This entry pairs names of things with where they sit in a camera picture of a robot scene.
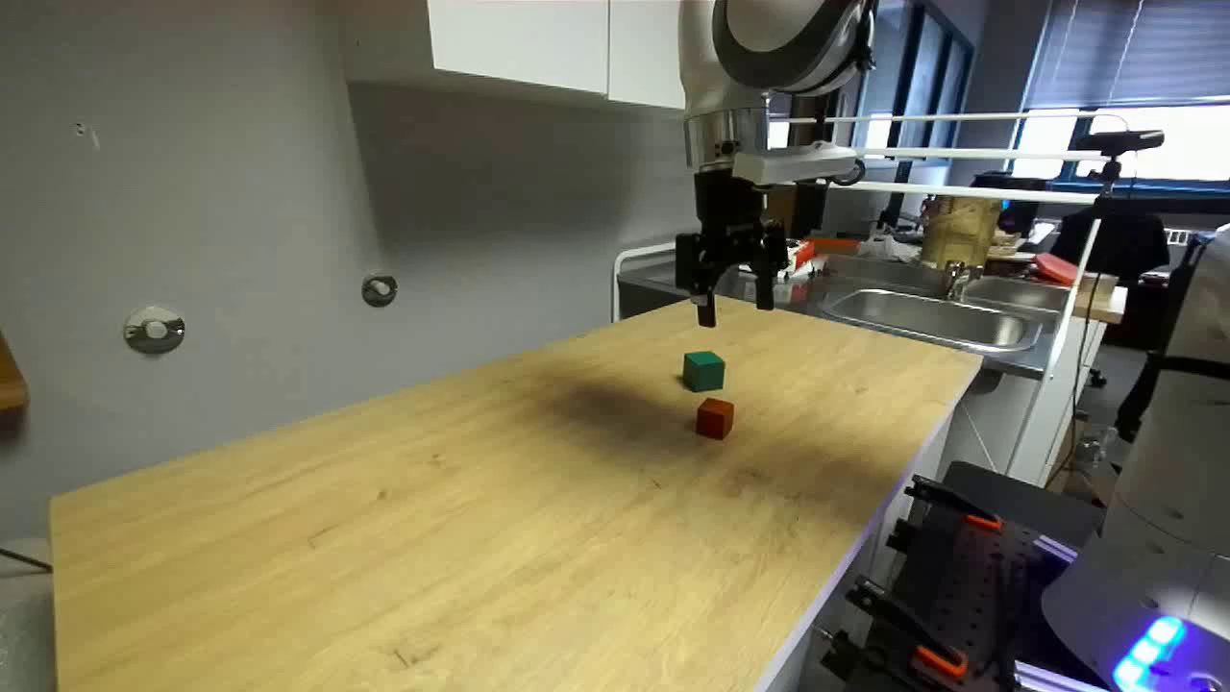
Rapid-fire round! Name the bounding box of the wooden shelf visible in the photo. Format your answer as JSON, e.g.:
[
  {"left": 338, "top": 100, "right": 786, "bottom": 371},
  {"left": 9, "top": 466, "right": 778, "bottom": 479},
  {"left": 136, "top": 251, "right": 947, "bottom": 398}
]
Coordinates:
[{"left": 0, "top": 331, "right": 31, "bottom": 414}]

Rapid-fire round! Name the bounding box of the steel sink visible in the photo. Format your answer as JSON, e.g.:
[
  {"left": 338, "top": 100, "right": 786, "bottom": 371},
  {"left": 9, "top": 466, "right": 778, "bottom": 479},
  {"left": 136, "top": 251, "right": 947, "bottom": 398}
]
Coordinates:
[{"left": 820, "top": 286, "right": 1045, "bottom": 355}]

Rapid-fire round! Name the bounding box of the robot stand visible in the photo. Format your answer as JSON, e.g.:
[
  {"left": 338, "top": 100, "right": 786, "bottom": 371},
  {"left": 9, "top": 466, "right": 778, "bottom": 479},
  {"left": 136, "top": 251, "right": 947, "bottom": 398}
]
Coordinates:
[{"left": 815, "top": 459, "right": 1108, "bottom": 692}]

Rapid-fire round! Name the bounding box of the white wall cabinet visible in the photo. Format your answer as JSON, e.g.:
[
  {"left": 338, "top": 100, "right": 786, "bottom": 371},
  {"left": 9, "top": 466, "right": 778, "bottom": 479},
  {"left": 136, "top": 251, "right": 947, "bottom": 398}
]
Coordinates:
[{"left": 427, "top": 0, "right": 689, "bottom": 110}]

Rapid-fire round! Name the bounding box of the window with blinds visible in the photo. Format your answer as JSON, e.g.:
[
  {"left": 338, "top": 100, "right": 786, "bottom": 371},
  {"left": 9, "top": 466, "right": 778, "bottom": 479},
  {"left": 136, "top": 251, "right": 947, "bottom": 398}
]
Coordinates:
[{"left": 1007, "top": 0, "right": 1230, "bottom": 185}]

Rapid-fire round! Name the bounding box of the green cube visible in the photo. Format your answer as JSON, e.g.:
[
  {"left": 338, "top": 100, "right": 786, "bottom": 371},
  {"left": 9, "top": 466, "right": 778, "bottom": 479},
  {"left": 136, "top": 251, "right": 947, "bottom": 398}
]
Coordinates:
[{"left": 683, "top": 351, "right": 726, "bottom": 394}]

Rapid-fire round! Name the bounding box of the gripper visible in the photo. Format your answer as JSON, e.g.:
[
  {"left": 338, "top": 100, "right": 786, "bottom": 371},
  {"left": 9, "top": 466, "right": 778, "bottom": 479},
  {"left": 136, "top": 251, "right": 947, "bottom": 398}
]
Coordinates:
[{"left": 675, "top": 170, "right": 792, "bottom": 329}]

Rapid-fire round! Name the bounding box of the black office chair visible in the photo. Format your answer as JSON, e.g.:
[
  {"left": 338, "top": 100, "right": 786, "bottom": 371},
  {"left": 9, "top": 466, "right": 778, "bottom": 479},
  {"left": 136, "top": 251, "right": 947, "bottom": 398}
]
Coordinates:
[{"left": 1050, "top": 206, "right": 1171, "bottom": 282}]

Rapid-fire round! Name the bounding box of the brown paper bag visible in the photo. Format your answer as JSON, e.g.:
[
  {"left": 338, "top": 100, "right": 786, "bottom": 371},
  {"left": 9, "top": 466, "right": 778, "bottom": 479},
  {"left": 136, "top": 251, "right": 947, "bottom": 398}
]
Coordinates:
[{"left": 920, "top": 196, "right": 1003, "bottom": 269}]

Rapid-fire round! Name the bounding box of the camera on mount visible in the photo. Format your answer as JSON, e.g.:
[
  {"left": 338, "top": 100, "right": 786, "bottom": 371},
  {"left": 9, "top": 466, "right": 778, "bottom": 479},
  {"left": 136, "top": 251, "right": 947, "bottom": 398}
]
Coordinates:
[{"left": 1070, "top": 129, "right": 1167, "bottom": 227}]

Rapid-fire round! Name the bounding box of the black clamp with orange tip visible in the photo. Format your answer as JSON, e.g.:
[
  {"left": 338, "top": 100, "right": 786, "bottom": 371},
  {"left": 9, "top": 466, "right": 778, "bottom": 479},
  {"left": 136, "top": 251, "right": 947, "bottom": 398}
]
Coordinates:
[
  {"left": 903, "top": 475, "right": 1006, "bottom": 535},
  {"left": 846, "top": 575, "right": 971, "bottom": 680}
]

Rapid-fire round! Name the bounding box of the orange cube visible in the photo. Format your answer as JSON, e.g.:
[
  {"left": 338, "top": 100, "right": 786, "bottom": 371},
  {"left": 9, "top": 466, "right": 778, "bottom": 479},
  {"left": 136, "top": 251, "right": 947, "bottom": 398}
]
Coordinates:
[{"left": 696, "top": 398, "right": 736, "bottom": 441}]

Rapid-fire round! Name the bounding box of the white metal rack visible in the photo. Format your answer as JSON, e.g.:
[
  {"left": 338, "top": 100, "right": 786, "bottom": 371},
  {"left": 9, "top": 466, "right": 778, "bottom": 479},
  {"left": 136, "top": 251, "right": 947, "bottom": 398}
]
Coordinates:
[{"left": 611, "top": 94, "right": 1230, "bottom": 486}]

